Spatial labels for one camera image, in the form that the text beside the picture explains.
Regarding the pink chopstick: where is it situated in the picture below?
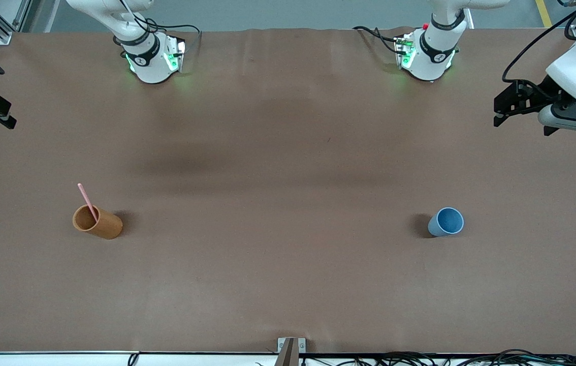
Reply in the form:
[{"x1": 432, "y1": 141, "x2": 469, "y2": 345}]
[{"x1": 77, "y1": 183, "x2": 100, "y2": 223}]

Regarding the blue cup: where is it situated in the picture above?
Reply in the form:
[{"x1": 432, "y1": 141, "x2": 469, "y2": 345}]
[{"x1": 428, "y1": 207, "x2": 465, "y2": 238}]

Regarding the brown wooden cup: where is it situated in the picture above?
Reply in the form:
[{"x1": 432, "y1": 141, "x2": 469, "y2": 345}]
[{"x1": 72, "y1": 204, "x2": 123, "y2": 240}]

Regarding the brown table cover mat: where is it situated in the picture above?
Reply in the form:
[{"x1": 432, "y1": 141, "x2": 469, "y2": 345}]
[{"x1": 0, "y1": 28, "x2": 576, "y2": 355}]

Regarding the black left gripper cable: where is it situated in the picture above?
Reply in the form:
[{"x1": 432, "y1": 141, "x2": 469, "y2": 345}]
[{"x1": 501, "y1": 0, "x2": 576, "y2": 84}]

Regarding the black left arm base cable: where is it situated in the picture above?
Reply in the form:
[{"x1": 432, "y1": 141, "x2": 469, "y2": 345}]
[{"x1": 353, "y1": 25, "x2": 403, "y2": 55}]

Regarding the black arm base cable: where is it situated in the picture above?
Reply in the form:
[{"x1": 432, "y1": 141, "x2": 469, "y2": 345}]
[
  {"x1": 143, "y1": 19, "x2": 202, "y2": 51},
  {"x1": 353, "y1": 25, "x2": 403, "y2": 55}
]

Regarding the black right arm base cable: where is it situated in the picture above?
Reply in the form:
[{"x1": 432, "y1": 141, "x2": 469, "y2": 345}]
[{"x1": 143, "y1": 19, "x2": 202, "y2": 51}]

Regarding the white table edge rail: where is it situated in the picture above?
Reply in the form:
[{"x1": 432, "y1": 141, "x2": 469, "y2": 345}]
[{"x1": 0, "y1": 351, "x2": 576, "y2": 366}]

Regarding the black cable bundle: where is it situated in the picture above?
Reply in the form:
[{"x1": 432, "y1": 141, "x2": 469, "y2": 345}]
[{"x1": 301, "y1": 349, "x2": 576, "y2": 366}]

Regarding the grey metal camera bracket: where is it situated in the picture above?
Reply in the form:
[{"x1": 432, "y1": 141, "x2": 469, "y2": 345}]
[{"x1": 277, "y1": 337, "x2": 307, "y2": 366}]

